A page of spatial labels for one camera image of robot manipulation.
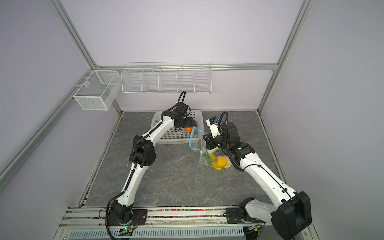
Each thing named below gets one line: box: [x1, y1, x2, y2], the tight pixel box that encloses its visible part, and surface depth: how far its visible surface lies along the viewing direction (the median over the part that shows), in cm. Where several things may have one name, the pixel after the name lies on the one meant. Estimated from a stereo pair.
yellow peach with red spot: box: [215, 156, 227, 167], surface depth 85 cm
